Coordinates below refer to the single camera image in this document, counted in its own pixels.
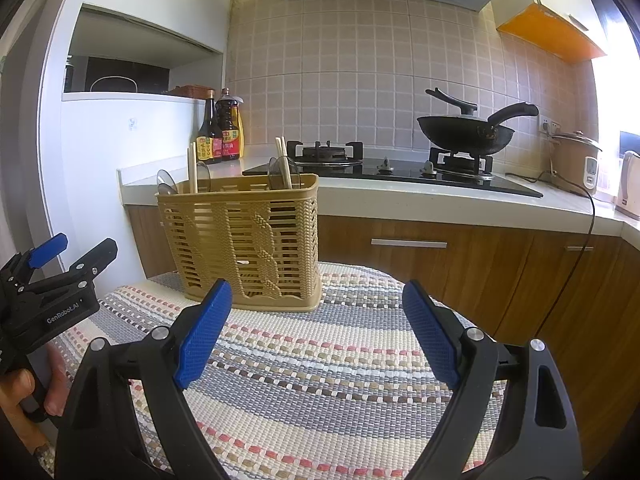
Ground orange wall cabinet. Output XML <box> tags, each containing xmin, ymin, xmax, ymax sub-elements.
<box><xmin>495</xmin><ymin>0</ymin><xmax>608</xmax><ymax>65</ymax></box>

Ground wooden kitchen cabinet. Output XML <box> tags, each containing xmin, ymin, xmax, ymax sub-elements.
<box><xmin>127</xmin><ymin>205</ymin><xmax>640</xmax><ymax>471</ymax></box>

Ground black wok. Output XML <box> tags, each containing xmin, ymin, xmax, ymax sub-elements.
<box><xmin>416</xmin><ymin>102</ymin><xmax>541</xmax><ymax>157</ymax></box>

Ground brown vinegar bottle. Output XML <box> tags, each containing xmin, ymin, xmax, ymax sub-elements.
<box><xmin>216</xmin><ymin>88</ymin><xmax>242</xmax><ymax>162</ymax></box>

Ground person's left hand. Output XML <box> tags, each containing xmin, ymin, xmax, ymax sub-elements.
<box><xmin>0</xmin><ymin>345</ymin><xmax>77</xmax><ymax>456</ymax></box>

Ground beige rice cooker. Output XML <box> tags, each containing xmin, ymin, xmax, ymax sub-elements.
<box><xmin>550</xmin><ymin>131</ymin><xmax>603</xmax><ymax>197</ymax></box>

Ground black gas stove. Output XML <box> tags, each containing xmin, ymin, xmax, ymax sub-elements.
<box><xmin>242</xmin><ymin>140</ymin><xmax>544</xmax><ymax>199</ymax></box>

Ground brown wicker tray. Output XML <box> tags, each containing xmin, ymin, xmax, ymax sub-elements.
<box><xmin>167</xmin><ymin>85</ymin><xmax>216</xmax><ymax>100</ymax></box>

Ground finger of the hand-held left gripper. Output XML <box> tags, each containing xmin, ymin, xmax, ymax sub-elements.
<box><xmin>25</xmin><ymin>233</ymin><xmax>69</xmax><ymax>271</ymax></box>
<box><xmin>67</xmin><ymin>238</ymin><xmax>119</xmax><ymax>282</ymax></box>

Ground black spatula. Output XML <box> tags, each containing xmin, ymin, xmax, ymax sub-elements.
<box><xmin>425</xmin><ymin>87</ymin><xmax>478</xmax><ymax>116</ymax></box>

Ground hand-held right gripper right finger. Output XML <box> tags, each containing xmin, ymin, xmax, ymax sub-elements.
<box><xmin>401</xmin><ymin>280</ymin><xmax>585</xmax><ymax>480</ymax></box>

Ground yellow oil bottle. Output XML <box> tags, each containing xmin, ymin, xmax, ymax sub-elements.
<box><xmin>235</xmin><ymin>97</ymin><xmax>246</xmax><ymax>158</ymax></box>

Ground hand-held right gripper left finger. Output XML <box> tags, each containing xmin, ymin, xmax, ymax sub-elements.
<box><xmin>54</xmin><ymin>278</ymin><xmax>233</xmax><ymax>480</ymax></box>

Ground long silver drawer handle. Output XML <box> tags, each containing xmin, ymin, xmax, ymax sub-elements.
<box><xmin>371</xmin><ymin>239</ymin><xmax>448</xmax><ymax>250</ymax></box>

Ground striped woven mat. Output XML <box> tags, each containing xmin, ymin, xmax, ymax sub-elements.
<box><xmin>37</xmin><ymin>262</ymin><xmax>506</xmax><ymax>480</ymax></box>

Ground black power cable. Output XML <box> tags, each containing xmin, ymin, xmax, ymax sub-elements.
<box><xmin>505</xmin><ymin>170</ymin><xmax>597</xmax><ymax>341</ymax></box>

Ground beige plastic utensil basket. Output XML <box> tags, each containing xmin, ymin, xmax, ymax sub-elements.
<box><xmin>155</xmin><ymin>173</ymin><xmax>322</xmax><ymax>313</ymax></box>

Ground white electric kettle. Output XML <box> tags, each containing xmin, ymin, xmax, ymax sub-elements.
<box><xmin>616</xmin><ymin>150</ymin><xmax>640</xmax><ymax>221</ymax></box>

